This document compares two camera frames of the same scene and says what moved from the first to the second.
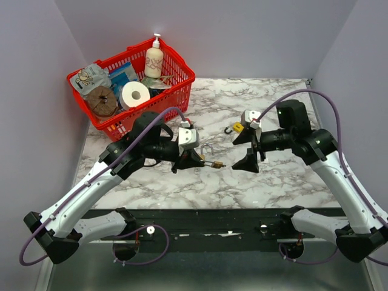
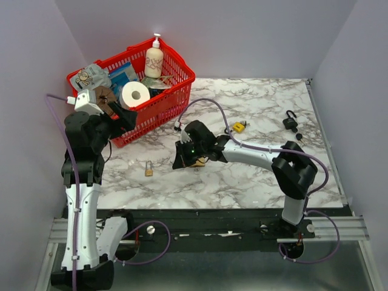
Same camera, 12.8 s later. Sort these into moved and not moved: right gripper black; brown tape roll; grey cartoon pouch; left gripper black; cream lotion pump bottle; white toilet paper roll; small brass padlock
Moved: right gripper black; small brass padlock; left gripper black
Not moved: brown tape roll; cream lotion pump bottle; grey cartoon pouch; white toilet paper roll
